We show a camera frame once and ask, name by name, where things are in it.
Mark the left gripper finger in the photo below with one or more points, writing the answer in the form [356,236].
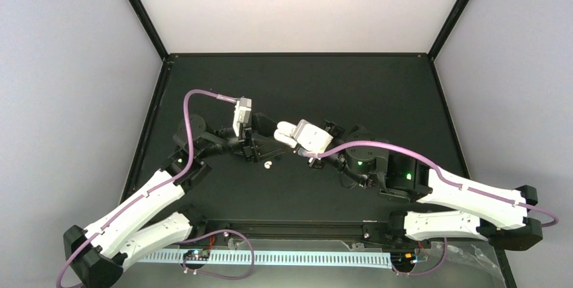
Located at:
[263,125]
[266,149]

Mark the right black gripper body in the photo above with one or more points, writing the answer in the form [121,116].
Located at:
[330,126]

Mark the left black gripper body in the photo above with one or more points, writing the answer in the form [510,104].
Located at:
[244,142]

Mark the white earbud charging case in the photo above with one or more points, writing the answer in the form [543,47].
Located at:
[284,133]

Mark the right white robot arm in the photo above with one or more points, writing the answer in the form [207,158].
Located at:
[475,211]

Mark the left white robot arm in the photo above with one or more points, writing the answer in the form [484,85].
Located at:
[100,253]

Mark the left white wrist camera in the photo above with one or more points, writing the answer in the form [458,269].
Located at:
[242,115]

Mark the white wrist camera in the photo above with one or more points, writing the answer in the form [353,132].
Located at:
[310,137]
[242,115]

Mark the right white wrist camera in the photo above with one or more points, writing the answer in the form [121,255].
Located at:
[310,137]

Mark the black front mounting rail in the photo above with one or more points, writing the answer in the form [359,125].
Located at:
[286,228]

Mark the white slotted cable duct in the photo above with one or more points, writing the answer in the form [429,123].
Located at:
[272,258]

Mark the left black frame post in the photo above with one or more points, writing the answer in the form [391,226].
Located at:
[148,26]

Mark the black frame post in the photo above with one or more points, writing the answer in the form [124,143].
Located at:
[148,26]
[447,28]

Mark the right black frame post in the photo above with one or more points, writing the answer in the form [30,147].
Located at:
[447,28]

